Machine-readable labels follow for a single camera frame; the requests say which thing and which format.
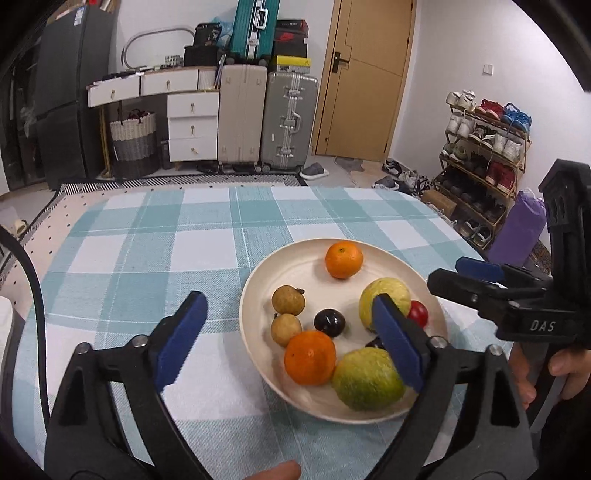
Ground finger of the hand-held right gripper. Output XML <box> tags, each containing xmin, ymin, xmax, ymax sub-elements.
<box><xmin>427</xmin><ymin>269</ymin><xmax>509</xmax><ymax>322</ymax></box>
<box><xmin>455</xmin><ymin>257</ymin><xmax>551</xmax><ymax>290</ymax></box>

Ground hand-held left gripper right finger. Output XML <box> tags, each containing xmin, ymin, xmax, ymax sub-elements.
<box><xmin>371</xmin><ymin>294</ymin><xmax>542</xmax><ymax>480</ymax></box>

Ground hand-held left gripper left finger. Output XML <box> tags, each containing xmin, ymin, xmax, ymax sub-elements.
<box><xmin>44</xmin><ymin>290</ymin><xmax>216</xmax><ymax>480</ymax></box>

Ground red cherry tomato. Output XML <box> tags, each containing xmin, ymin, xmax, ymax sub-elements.
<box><xmin>406</xmin><ymin>299</ymin><xmax>430</xmax><ymax>328</ymax></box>

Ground green orange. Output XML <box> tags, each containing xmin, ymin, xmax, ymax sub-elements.
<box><xmin>332</xmin><ymin>346</ymin><xmax>407</xmax><ymax>413</ymax></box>
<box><xmin>359</xmin><ymin>276</ymin><xmax>412</xmax><ymax>332</ymax></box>

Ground orange tangerine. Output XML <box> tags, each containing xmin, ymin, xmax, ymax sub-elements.
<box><xmin>283</xmin><ymin>329</ymin><xmax>337</xmax><ymax>387</ymax></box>
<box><xmin>325</xmin><ymin>241</ymin><xmax>365</xmax><ymax>280</ymax></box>

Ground brown longan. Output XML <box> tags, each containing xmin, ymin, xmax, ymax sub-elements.
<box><xmin>270</xmin><ymin>313</ymin><xmax>304</xmax><ymax>348</ymax></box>
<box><xmin>271</xmin><ymin>285</ymin><xmax>306</xmax><ymax>315</ymax></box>

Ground cream round plate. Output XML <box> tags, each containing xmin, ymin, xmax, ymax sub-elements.
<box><xmin>239</xmin><ymin>237</ymin><xmax>450</xmax><ymax>425</ymax></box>

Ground person's right hand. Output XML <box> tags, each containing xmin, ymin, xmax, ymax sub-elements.
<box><xmin>509</xmin><ymin>343</ymin><xmax>591</xmax><ymax>410</ymax></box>

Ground person's left hand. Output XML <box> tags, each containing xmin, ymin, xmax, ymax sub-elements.
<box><xmin>244</xmin><ymin>460</ymin><xmax>302</xmax><ymax>480</ymax></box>

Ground brown doormat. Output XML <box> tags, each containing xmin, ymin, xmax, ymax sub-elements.
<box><xmin>530</xmin><ymin>239</ymin><xmax>553</xmax><ymax>274</ymax></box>

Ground purple bag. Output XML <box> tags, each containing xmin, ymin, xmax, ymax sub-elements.
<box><xmin>486</xmin><ymin>189</ymin><xmax>548</xmax><ymax>269</ymax></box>

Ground brown cardboard box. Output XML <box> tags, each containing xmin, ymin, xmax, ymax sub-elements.
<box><xmin>420</xmin><ymin>188</ymin><xmax>458</xmax><ymax>219</ymax></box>

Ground teal checked tablecloth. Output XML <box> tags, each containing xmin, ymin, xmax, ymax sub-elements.
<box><xmin>11</xmin><ymin>185</ymin><xmax>528</xmax><ymax>480</ymax></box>

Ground loose floor shoes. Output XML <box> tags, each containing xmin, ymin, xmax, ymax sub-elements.
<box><xmin>371</xmin><ymin>158</ymin><xmax>433</xmax><ymax>195</ymax></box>

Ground wooden shoe rack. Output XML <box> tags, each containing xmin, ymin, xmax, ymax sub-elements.
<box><xmin>438</xmin><ymin>104</ymin><xmax>533</xmax><ymax>248</ymax></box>

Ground shoe rack with shoes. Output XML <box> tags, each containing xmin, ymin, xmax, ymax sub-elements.
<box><xmin>440</xmin><ymin>89</ymin><xmax>533</xmax><ymax>245</ymax></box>

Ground white tub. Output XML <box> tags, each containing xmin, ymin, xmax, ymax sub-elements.
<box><xmin>0</xmin><ymin>295</ymin><xmax>16</xmax><ymax>356</ymax></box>

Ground grey slippers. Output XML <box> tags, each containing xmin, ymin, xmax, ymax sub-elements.
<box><xmin>298</xmin><ymin>162</ymin><xmax>330</xmax><ymax>180</ymax></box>

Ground woven laundry basket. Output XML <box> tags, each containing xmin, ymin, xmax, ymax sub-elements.
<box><xmin>109</xmin><ymin>109</ymin><xmax>158</xmax><ymax>179</ymax></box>

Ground white drawer dresser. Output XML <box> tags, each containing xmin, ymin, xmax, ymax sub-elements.
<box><xmin>86</xmin><ymin>66</ymin><xmax>222</xmax><ymax>164</ymax></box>

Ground wooden door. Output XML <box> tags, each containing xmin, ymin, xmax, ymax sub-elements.
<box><xmin>314</xmin><ymin>0</ymin><xmax>417</xmax><ymax>163</ymax></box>

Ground beige suitcase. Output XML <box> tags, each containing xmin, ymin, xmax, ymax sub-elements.
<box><xmin>216</xmin><ymin>63</ymin><xmax>269</xmax><ymax>169</ymax></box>

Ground silver suitcase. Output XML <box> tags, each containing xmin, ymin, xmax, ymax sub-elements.
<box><xmin>259</xmin><ymin>70</ymin><xmax>320</xmax><ymax>172</ymax></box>

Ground dark refrigerator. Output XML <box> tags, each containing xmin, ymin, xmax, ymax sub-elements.
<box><xmin>0</xmin><ymin>4</ymin><xmax>117</xmax><ymax>191</ymax></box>

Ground yellow and black box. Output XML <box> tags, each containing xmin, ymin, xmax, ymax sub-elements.
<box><xmin>270</xmin><ymin>54</ymin><xmax>311</xmax><ymax>74</ymax></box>

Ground black bag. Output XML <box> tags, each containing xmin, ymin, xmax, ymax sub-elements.
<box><xmin>183</xmin><ymin>44</ymin><xmax>221</xmax><ymax>68</ymax></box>

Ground stack of dark shoe boxes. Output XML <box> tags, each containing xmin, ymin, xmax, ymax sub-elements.
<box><xmin>273</xmin><ymin>18</ymin><xmax>310</xmax><ymax>59</ymax></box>

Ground teal suitcase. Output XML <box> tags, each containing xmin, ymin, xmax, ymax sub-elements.
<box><xmin>230</xmin><ymin>0</ymin><xmax>281</xmax><ymax>66</ymax></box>

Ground black cable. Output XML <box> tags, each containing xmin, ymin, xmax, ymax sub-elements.
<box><xmin>0</xmin><ymin>225</ymin><xmax>52</xmax><ymax>420</ymax></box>

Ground silver oval tube frame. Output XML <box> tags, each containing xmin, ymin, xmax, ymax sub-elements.
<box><xmin>120</xmin><ymin>26</ymin><xmax>197</xmax><ymax>71</ymax></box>

